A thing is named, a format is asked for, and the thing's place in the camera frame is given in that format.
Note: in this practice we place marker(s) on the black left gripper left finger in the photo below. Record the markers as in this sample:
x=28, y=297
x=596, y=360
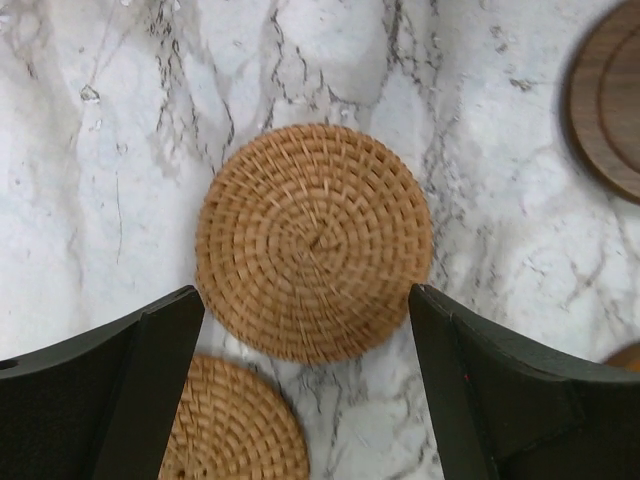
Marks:
x=101, y=404

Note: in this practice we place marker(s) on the dark walnut coaster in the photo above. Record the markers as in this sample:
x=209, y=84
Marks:
x=600, y=100

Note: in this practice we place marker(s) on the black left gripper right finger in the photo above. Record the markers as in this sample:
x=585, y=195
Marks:
x=504, y=406

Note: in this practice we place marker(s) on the light brown wooden coaster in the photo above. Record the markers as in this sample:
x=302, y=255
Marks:
x=628, y=358

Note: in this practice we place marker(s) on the woven rattan coaster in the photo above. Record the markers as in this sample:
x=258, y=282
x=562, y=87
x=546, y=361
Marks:
x=308, y=242
x=230, y=424

